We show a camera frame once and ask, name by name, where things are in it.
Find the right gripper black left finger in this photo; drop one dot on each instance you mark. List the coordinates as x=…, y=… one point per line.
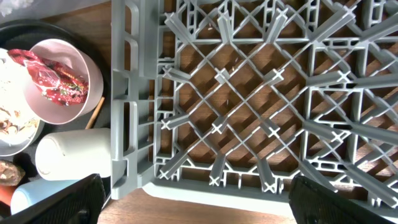
x=79, y=203

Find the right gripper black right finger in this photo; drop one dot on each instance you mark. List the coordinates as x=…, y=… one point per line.
x=312, y=202

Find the red snack wrapper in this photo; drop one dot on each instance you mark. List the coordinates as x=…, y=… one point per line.
x=56, y=81

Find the pink bowl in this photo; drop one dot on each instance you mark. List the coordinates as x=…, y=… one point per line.
x=64, y=52

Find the grey dishwasher rack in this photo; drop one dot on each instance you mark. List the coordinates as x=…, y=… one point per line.
x=226, y=102

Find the clear plastic waste bin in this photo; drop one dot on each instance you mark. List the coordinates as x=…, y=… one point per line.
x=38, y=9

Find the white cup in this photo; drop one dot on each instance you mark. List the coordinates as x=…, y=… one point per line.
x=73, y=155

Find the light blue cup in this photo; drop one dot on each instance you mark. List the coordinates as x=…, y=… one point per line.
x=28, y=194

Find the orange carrot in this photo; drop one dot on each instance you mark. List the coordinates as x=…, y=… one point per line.
x=6, y=193

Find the grey plate with food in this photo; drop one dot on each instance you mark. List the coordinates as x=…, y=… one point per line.
x=20, y=127

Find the wooden chopstick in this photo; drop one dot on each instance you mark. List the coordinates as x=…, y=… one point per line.
x=94, y=116

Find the round black serving tray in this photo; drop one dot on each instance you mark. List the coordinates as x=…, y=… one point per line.
x=27, y=32

